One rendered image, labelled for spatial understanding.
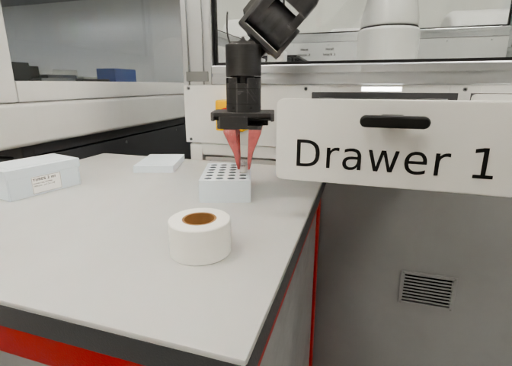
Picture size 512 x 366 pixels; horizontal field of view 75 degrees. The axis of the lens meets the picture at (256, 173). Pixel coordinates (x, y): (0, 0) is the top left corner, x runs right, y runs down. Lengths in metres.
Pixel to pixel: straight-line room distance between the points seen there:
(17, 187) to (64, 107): 0.42
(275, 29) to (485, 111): 0.30
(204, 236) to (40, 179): 0.40
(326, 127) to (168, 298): 0.28
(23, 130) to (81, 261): 0.60
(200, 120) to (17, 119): 0.42
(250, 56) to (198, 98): 0.36
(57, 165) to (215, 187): 0.30
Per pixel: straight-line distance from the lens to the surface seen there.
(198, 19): 0.88
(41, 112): 1.01
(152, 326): 0.31
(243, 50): 0.54
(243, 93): 0.54
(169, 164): 0.77
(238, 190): 0.54
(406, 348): 1.04
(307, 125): 0.45
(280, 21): 0.55
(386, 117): 0.41
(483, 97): 0.80
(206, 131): 0.88
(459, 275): 0.93
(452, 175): 0.47
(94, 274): 0.39
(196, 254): 0.37
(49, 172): 0.70
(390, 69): 0.78
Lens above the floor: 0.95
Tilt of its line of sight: 15 degrees down
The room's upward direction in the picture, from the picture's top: straight up
